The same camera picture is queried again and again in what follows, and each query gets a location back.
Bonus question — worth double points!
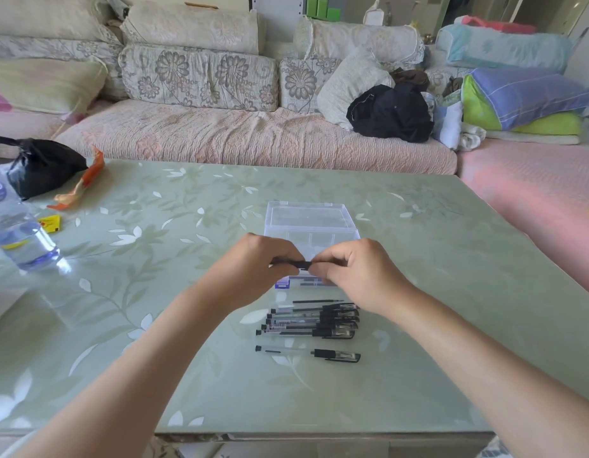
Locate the clear plastic storage box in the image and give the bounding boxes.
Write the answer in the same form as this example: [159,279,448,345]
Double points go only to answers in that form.
[263,200,362,289]

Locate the white towel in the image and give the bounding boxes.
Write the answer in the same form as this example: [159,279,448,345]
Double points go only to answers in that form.
[458,121,488,152]

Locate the light blue bolster pillow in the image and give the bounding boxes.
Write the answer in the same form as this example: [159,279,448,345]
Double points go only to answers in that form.
[435,24,574,74]

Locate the pile of black gel pens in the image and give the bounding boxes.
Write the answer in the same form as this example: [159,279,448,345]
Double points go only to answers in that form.
[255,302,361,340]

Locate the black clothing bundle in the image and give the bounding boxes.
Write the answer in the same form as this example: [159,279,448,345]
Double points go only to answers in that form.
[345,83,435,144]

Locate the white cabinet with black frame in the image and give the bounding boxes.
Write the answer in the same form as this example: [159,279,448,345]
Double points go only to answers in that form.
[250,0,307,29]

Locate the pale pink sofa seat cover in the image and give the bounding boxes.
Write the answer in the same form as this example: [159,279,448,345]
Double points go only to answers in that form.
[0,107,78,160]

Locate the white tissue pack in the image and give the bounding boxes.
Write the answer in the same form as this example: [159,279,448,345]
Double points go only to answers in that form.
[362,0,385,27]

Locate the white and blue cloth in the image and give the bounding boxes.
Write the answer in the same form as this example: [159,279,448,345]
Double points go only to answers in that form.
[420,92,463,151]

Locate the floral sofa back cushion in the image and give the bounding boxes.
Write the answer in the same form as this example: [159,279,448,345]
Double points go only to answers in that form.
[425,66,472,96]
[118,42,280,113]
[278,57,343,114]
[0,32,128,102]

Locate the brown garment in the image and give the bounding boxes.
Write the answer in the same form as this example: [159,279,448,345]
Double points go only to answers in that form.
[389,67,431,91]

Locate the person's right hand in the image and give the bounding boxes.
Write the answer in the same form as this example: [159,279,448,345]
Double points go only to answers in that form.
[309,238,419,320]

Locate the white paper bag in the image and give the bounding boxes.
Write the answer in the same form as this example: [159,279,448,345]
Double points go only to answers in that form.
[0,283,31,330]

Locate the pink quilted sofa seat cover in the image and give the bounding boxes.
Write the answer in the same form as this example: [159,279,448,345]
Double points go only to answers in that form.
[53,99,459,176]

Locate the person's left forearm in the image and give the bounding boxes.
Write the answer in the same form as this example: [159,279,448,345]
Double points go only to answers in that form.
[10,288,228,458]

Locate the clear water bottle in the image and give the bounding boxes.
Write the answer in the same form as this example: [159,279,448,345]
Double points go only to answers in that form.
[0,156,64,272]

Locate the person's right forearm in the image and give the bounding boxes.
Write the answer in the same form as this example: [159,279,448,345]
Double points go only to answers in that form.
[389,286,589,458]

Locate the salmon pink sofa seat cover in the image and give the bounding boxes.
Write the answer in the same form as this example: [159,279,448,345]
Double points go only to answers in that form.
[456,137,589,301]

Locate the person's left hand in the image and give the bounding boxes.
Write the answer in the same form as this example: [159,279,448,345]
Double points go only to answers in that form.
[194,233,307,316]

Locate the cream sofa bolster cushion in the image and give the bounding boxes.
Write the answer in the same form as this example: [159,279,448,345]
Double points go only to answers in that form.
[294,16,427,70]
[0,0,123,43]
[120,0,261,55]

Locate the white textured pillow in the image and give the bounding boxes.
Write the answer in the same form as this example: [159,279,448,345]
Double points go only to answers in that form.
[317,45,396,133]

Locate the grey table frame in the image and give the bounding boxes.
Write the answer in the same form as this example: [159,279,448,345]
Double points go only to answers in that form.
[156,431,495,458]

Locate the pale yellow pillow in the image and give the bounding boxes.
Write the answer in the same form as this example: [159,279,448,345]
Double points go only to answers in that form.
[0,57,109,115]

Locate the black plastic bag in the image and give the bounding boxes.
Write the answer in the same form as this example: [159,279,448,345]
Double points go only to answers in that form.
[0,135,89,201]

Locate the orange snack wrapper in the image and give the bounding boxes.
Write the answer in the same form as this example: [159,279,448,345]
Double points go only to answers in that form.
[46,146,106,211]

